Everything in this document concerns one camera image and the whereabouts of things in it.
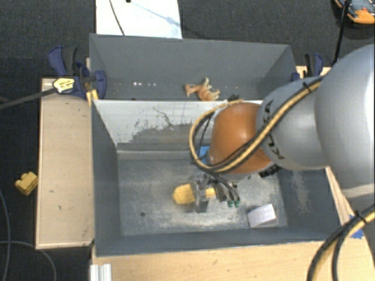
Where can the black cylinder on white bracket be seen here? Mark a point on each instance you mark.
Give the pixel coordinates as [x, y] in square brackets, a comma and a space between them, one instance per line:
[268, 171]

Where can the tan toy animal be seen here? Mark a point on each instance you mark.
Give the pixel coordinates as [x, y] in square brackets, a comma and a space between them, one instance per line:
[205, 92]

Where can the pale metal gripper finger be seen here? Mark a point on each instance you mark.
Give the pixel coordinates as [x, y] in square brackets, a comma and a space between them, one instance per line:
[203, 199]
[195, 189]

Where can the yellow toy corn cob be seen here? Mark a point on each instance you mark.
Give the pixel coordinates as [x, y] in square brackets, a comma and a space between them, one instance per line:
[183, 194]

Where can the pale wood flat board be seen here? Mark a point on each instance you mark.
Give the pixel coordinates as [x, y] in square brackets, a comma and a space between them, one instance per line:
[66, 168]

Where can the grey metal bin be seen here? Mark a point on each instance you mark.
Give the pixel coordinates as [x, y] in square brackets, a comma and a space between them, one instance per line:
[152, 186]

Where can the small blue block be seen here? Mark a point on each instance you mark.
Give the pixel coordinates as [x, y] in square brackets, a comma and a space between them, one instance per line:
[204, 152]

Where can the pale lilac small box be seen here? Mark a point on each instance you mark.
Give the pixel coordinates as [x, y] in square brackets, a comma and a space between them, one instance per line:
[261, 215]

